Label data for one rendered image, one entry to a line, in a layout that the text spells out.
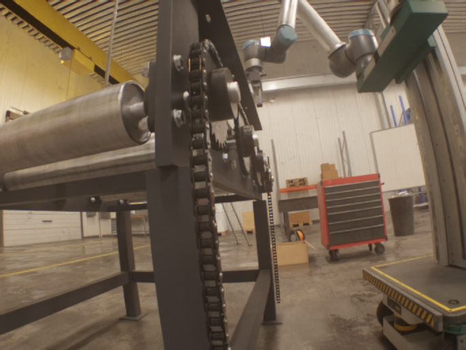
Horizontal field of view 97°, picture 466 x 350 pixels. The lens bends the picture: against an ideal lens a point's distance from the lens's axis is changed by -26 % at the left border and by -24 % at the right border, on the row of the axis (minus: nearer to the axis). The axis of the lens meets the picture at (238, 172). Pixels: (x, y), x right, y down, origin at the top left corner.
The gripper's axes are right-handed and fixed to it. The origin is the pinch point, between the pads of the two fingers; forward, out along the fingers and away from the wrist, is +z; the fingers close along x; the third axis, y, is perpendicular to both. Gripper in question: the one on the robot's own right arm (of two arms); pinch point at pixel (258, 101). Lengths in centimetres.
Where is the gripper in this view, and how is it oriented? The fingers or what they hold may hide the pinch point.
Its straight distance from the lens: 124.7
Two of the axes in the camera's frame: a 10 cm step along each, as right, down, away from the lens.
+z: 1.0, 9.8, -1.6
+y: 9.8, -1.2, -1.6
